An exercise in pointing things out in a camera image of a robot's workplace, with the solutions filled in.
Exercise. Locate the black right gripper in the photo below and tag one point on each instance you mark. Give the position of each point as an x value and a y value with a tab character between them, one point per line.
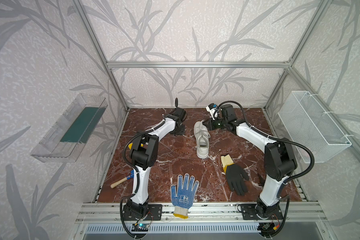
211	124

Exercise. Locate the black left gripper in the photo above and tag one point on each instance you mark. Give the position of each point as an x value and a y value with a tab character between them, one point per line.
179	129

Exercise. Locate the grey-white shoelace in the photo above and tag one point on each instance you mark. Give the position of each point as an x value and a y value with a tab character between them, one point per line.
202	136

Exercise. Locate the white leather sneaker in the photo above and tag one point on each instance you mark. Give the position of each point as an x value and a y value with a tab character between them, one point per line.
203	154

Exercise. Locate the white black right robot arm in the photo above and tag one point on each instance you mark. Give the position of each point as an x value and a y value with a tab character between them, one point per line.
279	158

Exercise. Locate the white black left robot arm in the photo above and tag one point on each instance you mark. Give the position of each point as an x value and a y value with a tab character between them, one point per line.
141	153

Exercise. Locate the black yellow work glove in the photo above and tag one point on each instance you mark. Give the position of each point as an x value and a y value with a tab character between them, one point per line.
236	176

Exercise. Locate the yellow plastic spatula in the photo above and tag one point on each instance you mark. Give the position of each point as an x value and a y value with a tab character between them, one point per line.
130	146

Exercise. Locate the blue dotted knit glove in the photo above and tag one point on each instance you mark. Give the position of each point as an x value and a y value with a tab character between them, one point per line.
183	195

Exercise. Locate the right wiring connector board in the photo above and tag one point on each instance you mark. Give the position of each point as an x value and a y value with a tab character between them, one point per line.
268	227

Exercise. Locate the green lit circuit board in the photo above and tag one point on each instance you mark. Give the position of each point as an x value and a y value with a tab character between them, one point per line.
140	227

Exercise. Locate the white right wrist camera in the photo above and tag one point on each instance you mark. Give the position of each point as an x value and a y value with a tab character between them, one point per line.
212	108

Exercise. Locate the wooden handled brush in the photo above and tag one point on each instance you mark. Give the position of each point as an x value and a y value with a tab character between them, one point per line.
128	177

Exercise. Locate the white wire mesh basket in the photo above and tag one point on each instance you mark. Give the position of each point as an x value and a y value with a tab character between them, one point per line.
308	124

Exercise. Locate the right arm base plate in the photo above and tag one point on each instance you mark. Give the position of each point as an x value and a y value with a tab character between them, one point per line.
260	212

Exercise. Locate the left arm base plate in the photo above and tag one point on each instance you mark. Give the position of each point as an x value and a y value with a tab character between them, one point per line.
146	212

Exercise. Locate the clear plastic wall bin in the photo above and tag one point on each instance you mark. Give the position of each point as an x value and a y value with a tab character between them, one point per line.
67	138

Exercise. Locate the aluminium frame profiles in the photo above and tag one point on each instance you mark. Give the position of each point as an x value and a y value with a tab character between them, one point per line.
254	52

